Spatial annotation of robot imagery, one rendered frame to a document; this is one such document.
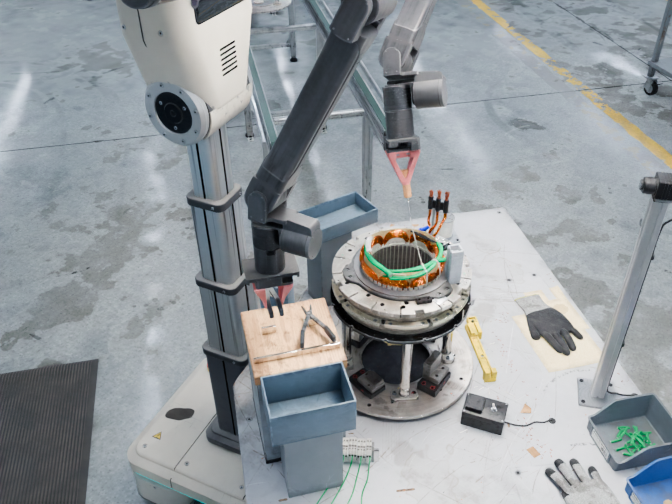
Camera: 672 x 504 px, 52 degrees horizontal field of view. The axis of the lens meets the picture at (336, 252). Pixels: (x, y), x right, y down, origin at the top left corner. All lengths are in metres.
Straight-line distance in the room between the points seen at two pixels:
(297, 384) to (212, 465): 0.90
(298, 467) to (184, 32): 0.89
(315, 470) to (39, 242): 2.63
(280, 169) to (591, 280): 2.48
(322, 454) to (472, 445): 0.38
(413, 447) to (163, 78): 0.98
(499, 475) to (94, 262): 2.49
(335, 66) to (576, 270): 2.58
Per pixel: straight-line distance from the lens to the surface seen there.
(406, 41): 1.42
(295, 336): 1.45
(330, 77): 1.06
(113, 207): 3.98
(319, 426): 1.36
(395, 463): 1.59
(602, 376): 1.75
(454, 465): 1.61
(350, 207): 1.90
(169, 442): 2.35
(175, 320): 3.14
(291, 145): 1.12
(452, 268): 1.51
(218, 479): 2.23
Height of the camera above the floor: 2.07
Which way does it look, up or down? 37 degrees down
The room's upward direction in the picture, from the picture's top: 1 degrees counter-clockwise
